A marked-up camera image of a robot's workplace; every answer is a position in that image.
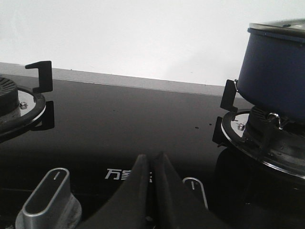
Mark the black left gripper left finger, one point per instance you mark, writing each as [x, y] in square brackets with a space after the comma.
[126, 209]

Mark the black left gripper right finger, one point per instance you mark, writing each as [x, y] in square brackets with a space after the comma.
[178, 207]

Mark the glass lid with blue knob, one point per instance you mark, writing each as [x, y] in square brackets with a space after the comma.
[295, 25]

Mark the right burner with pot support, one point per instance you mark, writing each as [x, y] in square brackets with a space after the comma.
[266, 137]

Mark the burner with pot support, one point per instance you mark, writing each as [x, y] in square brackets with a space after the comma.
[266, 137]
[23, 109]

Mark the left burner with pot support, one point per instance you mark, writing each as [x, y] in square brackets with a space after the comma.
[23, 109]

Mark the dark blue pot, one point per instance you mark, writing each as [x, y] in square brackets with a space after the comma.
[272, 75]

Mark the right silver stove knob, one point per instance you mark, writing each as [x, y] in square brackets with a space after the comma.
[197, 188]

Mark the silver stove knob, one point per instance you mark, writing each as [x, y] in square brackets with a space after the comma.
[51, 205]
[197, 188]

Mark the left silver stove knob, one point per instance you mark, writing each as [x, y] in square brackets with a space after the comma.
[51, 205]

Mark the black glass gas stove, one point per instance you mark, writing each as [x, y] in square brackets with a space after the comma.
[100, 130]

